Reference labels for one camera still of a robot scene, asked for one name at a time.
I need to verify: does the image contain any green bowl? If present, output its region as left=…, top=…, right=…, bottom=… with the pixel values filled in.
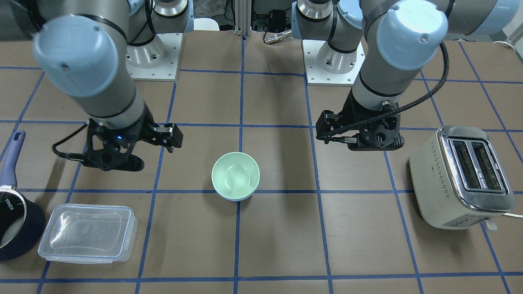
left=211, top=152, right=260, bottom=189

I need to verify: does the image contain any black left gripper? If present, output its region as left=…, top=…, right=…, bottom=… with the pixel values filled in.
left=315, top=92, right=405, bottom=151

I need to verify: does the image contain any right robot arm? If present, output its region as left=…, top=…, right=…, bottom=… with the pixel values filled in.
left=1, top=0, right=194, bottom=172

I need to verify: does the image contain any clear plastic container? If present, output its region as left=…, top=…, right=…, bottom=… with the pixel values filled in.
left=38, top=203, right=138, bottom=264

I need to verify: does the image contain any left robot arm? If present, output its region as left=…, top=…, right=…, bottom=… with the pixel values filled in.
left=291, top=0, right=521, bottom=151

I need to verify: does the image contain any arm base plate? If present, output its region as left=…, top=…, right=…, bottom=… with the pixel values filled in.
left=126, top=33, right=183, bottom=82
left=302, top=40, right=366, bottom=87

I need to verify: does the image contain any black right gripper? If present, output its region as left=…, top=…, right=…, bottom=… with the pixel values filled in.
left=82, top=106, right=183, bottom=172

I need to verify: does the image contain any cream silver toaster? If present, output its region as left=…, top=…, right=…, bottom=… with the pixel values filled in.
left=409, top=125, right=515, bottom=231

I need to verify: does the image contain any aluminium frame post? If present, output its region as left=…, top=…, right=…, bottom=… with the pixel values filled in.
left=232, top=0, right=253, bottom=40

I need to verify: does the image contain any dark blue saucepan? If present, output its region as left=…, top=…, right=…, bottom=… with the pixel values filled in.
left=0, top=130, right=45, bottom=262

